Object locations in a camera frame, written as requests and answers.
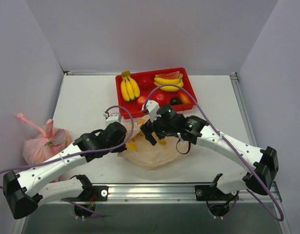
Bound red yellow mango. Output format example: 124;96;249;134
178;91;192;104

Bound orange plastic bag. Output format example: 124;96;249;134
118;117;189;170

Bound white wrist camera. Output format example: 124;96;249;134
141;100;160;122
103;112;122;125

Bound yellow lemon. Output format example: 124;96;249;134
126;141;137;152

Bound dark red apple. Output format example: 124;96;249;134
139;77;153;90

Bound red plastic tray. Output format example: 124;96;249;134
115;67;196;118

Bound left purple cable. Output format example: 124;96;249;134
0;105;135;190

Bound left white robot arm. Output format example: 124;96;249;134
2;122;127;219

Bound pink plastic bag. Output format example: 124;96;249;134
17;113;71;165

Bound aluminium mounting rail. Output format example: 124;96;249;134
20;181;280;204

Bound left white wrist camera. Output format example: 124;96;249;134
103;112;122;125

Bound yellow banana bunch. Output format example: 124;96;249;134
154;73;183;92
120;70;140;101

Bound left yellow banana bunch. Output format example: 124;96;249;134
120;70;140;101

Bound right yellow banana bunch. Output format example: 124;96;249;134
154;73;183;92

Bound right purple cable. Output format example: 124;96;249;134
142;84;284;222

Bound purple cable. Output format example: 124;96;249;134
0;105;135;190
142;84;284;222

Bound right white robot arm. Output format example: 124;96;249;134
140;114;279;199

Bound dark purple plum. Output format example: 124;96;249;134
170;97;182;106

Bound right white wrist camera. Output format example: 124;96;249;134
141;100;160;122

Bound watermelon slice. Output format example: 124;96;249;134
155;71;180;79

